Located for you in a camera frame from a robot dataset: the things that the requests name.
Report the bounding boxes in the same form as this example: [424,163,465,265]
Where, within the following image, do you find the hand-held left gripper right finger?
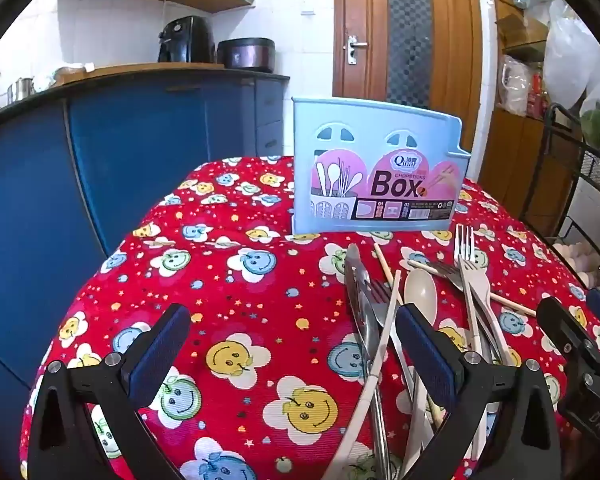
[396,302,563,480]

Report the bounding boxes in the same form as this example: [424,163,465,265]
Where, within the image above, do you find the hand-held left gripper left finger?
[27,303,192,480]

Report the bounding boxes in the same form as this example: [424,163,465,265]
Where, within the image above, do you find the beige plastic spoon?
[402,268,438,471]

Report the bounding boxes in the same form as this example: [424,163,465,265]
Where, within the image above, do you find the metal fork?
[422,259,503,363]
[367,279,421,411]
[454,224,513,367]

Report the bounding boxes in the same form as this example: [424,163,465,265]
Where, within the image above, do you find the metal table knife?
[344,243,396,480]

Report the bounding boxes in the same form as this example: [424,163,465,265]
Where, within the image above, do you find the light blue plastic utensil holder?
[291,96,472,236]

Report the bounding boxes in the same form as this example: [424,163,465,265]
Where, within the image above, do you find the pile of eggs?
[552,241,600,288]

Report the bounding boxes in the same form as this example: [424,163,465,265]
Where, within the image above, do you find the red smiley flower tablecloth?
[20,155,600,480]

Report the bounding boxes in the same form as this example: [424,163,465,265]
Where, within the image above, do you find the wooden shelf unit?
[480,0,588,221]

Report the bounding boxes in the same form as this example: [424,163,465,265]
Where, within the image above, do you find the blue kitchen counter cabinet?
[0,71,291,411]

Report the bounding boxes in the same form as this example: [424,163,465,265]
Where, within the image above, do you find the red packets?
[526,72,550,120]

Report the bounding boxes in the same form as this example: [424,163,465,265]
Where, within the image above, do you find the clear bag with white contents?
[499,54,531,111]

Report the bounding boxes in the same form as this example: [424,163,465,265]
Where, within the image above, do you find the white plastic bag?
[544,0,600,111]

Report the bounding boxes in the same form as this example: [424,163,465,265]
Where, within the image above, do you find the cardboard box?
[495,12,548,51]

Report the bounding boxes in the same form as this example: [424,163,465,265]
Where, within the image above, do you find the metal cup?
[7,76,36,103]

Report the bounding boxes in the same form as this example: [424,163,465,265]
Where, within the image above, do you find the dark rice cooker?
[216,37,277,73]

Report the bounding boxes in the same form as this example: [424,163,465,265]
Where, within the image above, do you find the black air fryer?
[157,16,216,65]

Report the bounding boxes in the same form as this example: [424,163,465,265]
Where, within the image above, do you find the wooden door with glass pane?
[332,0,483,181]

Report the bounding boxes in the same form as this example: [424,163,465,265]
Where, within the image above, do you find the black wire rack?
[522,102,600,291]

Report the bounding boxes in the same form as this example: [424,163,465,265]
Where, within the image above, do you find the metal door handle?
[346,35,369,66]

